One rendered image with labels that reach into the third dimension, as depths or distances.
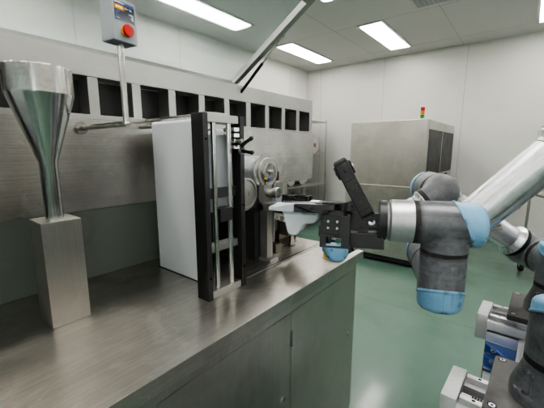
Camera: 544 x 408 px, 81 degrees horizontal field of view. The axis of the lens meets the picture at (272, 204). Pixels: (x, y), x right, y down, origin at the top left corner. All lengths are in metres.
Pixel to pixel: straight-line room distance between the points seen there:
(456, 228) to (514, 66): 5.07
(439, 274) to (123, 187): 1.06
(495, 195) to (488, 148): 4.79
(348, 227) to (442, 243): 0.15
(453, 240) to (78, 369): 0.75
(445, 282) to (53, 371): 0.77
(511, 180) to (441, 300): 0.27
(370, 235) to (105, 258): 0.98
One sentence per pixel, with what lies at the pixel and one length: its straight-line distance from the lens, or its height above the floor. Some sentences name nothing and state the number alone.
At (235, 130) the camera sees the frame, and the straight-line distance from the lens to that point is 0.98.
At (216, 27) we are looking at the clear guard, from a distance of 1.39.
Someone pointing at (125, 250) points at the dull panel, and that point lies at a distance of 1.34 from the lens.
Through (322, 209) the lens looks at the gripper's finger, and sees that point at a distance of 0.56.
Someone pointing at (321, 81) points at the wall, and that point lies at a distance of 6.47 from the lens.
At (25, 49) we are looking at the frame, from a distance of 1.23.
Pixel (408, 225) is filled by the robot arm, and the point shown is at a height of 1.22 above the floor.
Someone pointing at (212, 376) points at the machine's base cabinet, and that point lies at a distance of 0.91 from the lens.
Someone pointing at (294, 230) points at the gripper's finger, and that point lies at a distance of 0.59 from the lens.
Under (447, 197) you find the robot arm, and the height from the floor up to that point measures 1.19.
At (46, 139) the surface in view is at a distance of 0.93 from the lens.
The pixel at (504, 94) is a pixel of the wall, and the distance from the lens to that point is 5.56.
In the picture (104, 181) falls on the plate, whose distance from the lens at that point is 1.26.
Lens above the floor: 1.34
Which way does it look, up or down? 10 degrees down
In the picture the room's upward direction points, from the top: straight up
